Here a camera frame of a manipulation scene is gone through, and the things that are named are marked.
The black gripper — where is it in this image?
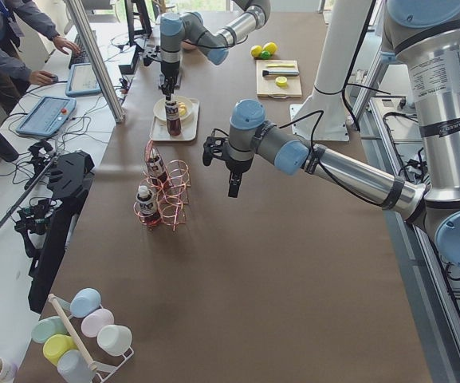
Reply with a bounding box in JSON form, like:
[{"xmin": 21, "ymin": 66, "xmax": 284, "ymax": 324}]
[
  {"xmin": 225, "ymin": 154, "xmax": 254, "ymax": 198},
  {"xmin": 161, "ymin": 60, "xmax": 181, "ymax": 100}
]

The tea bottle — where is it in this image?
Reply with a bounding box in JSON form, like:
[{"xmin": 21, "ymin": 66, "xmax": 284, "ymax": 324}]
[
  {"xmin": 145, "ymin": 146, "xmax": 171, "ymax": 191},
  {"xmin": 165, "ymin": 100, "xmax": 181, "ymax": 136}
]

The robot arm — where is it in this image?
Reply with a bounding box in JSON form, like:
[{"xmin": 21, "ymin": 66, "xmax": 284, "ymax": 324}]
[
  {"xmin": 222, "ymin": 1, "xmax": 460, "ymax": 267},
  {"xmin": 159, "ymin": 0, "xmax": 271, "ymax": 100}
]

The white serving tray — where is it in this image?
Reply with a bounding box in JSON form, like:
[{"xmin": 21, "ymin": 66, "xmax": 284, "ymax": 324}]
[{"xmin": 149, "ymin": 96, "xmax": 199, "ymax": 142}]

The tea bottle front end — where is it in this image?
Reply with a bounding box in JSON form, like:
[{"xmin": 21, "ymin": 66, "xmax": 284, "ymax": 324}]
[{"xmin": 136, "ymin": 184, "xmax": 161, "ymax": 227}]

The grey folded cloth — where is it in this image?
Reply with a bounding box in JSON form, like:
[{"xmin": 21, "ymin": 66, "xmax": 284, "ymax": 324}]
[{"xmin": 158, "ymin": 72, "xmax": 183, "ymax": 89}]

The white plate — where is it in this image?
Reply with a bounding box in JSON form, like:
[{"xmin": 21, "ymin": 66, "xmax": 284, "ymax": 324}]
[{"xmin": 153, "ymin": 95, "xmax": 194, "ymax": 123}]

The pink bowl with ice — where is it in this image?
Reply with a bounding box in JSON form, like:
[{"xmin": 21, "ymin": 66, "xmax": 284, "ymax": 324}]
[{"xmin": 181, "ymin": 39, "xmax": 197, "ymax": 51}]

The black box on desk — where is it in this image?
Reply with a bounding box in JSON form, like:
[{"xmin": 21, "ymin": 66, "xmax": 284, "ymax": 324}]
[{"xmin": 118, "ymin": 45, "xmax": 140, "ymax": 75}]

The blue tablet far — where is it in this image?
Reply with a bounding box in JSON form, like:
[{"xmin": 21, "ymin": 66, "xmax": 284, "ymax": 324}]
[{"xmin": 65, "ymin": 63, "xmax": 101, "ymax": 97}]

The blue tablet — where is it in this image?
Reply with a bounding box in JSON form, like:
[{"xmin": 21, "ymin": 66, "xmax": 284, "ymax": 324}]
[
  {"xmin": 15, "ymin": 97, "xmax": 77, "ymax": 137},
  {"xmin": 65, "ymin": 63, "xmax": 101, "ymax": 97}
]

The black keyboard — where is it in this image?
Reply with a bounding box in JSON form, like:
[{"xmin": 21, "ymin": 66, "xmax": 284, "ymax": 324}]
[{"xmin": 68, "ymin": 36, "xmax": 91, "ymax": 68}]

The yellow lemon near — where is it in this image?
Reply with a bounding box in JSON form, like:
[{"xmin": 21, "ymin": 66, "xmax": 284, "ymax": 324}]
[{"xmin": 250, "ymin": 45, "xmax": 263, "ymax": 58}]

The yellow lemon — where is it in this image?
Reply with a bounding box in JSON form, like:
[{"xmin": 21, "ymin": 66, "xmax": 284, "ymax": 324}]
[
  {"xmin": 263, "ymin": 41, "xmax": 278, "ymax": 55},
  {"xmin": 250, "ymin": 45, "xmax": 263, "ymax": 58}
]

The wooden cutting board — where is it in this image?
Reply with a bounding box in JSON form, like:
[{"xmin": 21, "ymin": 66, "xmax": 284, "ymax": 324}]
[{"xmin": 255, "ymin": 60, "xmax": 302, "ymax": 98}]

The green lime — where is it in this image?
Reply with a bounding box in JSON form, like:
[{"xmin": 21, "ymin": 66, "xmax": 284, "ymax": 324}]
[{"xmin": 260, "ymin": 50, "xmax": 271, "ymax": 60}]

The yellow lemon far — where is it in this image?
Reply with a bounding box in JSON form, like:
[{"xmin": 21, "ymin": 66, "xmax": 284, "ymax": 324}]
[{"xmin": 263, "ymin": 41, "xmax": 278, "ymax": 55}]

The yellow green plastic knife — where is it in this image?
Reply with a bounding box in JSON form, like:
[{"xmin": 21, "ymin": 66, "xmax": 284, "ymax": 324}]
[{"xmin": 265, "ymin": 63, "xmax": 295, "ymax": 68}]

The blue tablet near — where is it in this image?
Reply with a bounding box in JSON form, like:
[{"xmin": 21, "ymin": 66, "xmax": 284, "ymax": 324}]
[{"xmin": 15, "ymin": 97, "xmax": 77, "ymax": 137}]

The person at desk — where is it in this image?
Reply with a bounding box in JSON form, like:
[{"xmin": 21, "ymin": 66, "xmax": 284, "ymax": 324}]
[{"xmin": 0, "ymin": 1, "xmax": 80, "ymax": 114}]

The light blue cup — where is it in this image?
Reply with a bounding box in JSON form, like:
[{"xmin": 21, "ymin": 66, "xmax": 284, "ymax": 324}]
[{"xmin": 70, "ymin": 287, "xmax": 101, "ymax": 318}]

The pale pink cup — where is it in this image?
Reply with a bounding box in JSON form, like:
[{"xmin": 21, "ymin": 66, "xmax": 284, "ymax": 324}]
[{"xmin": 81, "ymin": 308, "xmax": 114, "ymax": 338}]

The white cup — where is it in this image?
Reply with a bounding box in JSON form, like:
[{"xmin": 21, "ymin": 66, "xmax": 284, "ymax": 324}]
[{"xmin": 96, "ymin": 324, "xmax": 132, "ymax": 357}]

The mint green cup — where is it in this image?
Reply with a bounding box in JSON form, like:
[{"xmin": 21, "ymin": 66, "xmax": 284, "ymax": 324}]
[{"xmin": 31, "ymin": 316, "xmax": 68, "ymax": 344}]

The yellow cup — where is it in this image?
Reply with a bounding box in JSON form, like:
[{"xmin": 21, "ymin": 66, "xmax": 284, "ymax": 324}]
[{"xmin": 42, "ymin": 334, "xmax": 77, "ymax": 366}]

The glazed ring donut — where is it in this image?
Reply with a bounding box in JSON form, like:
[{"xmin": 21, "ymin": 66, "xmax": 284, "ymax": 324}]
[{"xmin": 177, "ymin": 102, "xmax": 187, "ymax": 117}]

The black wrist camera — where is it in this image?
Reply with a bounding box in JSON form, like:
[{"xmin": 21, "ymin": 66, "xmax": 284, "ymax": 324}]
[
  {"xmin": 202, "ymin": 128, "xmax": 229, "ymax": 167},
  {"xmin": 142, "ymin": 45, "xmax": 162, "ymax": 67}
]

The copper wire bottle rack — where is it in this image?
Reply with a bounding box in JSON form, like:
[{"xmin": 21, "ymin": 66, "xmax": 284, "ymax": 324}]
[{"xmin": 133, "ymin": 140, "xmax": 191, "ymax": 231}]

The aluminium frame post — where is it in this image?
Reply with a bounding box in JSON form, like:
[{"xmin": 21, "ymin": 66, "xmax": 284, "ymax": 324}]
[{"xmin": 64, "ymin": 0, "xmax": 125, "ymax": 124}]

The black camera stand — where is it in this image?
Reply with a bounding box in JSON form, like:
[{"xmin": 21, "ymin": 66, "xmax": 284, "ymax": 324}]
[{"xmin": 14, "ymin": 140, "xmax": 94, "ymax": 314}]

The white wire cup rack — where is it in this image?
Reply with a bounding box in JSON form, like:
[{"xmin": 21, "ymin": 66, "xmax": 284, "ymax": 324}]
[{"xmin": 61, "ymin": 299, "xmax": 134, "ymax": 382}]

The wooden rack handle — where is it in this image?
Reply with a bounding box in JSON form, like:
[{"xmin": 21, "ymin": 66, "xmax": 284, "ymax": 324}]
[{"xmin": 48, "ymin": 294, "xmax": 97, "ymax": 371}]

